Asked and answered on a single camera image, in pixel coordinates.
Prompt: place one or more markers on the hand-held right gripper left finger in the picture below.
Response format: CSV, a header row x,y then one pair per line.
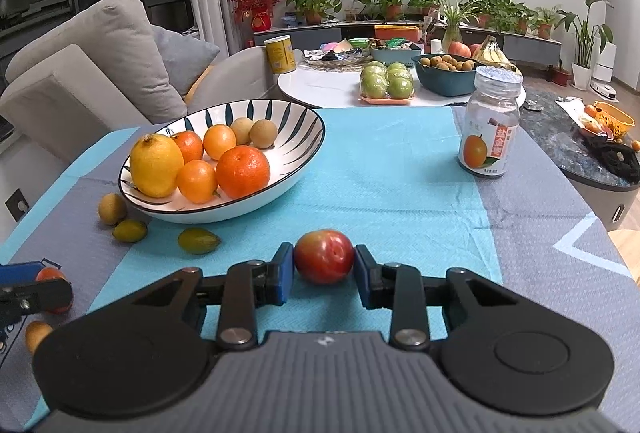
x,y
283,270

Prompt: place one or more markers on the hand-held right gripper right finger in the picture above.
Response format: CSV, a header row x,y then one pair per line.
x,y
363,275

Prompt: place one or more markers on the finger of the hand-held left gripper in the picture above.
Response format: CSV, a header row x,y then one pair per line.
x,y
37,297
20,271

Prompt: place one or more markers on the striped white ceramic bowl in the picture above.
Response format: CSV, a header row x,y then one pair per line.
x,y
280,173

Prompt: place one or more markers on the large mandarin orange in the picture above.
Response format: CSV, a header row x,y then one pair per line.
x,y
243,171

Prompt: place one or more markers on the small orange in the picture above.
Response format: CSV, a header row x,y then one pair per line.
x,y
197,182
219,141

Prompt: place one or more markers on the round brown fruit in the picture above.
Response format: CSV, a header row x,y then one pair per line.
x,y
263,133
241,130
37,337

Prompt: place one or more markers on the yellow lemon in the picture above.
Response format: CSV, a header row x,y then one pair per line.
x,y
156,165

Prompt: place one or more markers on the teal bowl of small fruits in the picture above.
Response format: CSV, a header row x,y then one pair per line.
x,y
445,75

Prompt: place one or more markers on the small green oval fruit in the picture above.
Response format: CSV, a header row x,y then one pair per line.
x,y
199,241
130,230

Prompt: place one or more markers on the blue and grey printed tablecloth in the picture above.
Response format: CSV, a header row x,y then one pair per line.
x,y
400,193

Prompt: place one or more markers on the pink fruit tray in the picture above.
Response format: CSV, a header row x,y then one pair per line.
x,y
387,101

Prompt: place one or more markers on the white round coffee table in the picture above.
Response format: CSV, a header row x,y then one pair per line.
x,y
325,85

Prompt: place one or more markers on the glass jar with orange label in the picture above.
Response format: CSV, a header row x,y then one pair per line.
x,y
490,133

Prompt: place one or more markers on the beige recliner sofa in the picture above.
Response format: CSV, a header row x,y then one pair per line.
x,y
75,73

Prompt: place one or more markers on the yellow can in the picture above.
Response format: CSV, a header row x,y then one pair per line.
x,y
280,55

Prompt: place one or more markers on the glass tray of snacks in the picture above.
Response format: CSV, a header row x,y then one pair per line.
x,y
337,58

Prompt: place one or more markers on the teal storage basket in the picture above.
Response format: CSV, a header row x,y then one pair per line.
x,y
397,53

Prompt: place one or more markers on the grey cushion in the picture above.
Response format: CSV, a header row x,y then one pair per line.
x,y
182,58

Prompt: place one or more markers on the dark marble round table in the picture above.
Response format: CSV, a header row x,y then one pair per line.
x,y
555,138

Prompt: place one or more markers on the white cup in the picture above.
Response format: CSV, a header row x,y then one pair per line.
x,y
436,46

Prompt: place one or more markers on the orange box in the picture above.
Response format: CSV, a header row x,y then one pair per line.
x,y
396,33

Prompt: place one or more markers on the red peach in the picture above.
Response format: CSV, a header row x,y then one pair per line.
x,y
459,49

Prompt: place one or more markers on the bunch of bananas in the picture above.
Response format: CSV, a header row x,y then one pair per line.
x,y
492,53

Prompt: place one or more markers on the glass vase with plant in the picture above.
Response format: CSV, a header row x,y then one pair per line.
x,y
452,23

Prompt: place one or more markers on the potted green plant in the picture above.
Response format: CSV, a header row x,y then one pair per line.
x,y
545,23
425,0
312,3
390,0
482,10
517,15

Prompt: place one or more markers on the red berry decoration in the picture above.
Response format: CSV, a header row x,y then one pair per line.
x,y
260,0

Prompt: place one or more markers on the black cloth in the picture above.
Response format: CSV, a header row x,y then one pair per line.
x,y
615,160

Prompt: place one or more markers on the small red-brown pot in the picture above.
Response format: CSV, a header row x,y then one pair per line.
x,y
561,75

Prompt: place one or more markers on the grey television cabinet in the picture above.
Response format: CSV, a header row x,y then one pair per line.
x,y
530,45

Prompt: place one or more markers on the yellow plastic basket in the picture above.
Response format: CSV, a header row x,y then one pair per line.
x,y
612,115

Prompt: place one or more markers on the white robot vacuum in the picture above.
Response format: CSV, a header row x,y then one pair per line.
x,y
606,90

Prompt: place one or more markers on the tall plant in white pot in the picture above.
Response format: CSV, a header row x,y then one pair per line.
x,y
582,43

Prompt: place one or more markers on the white appliance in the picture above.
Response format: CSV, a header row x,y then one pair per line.
x,y
602,63

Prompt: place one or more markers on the black wall socket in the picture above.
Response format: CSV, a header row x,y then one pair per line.
x,y
16,204

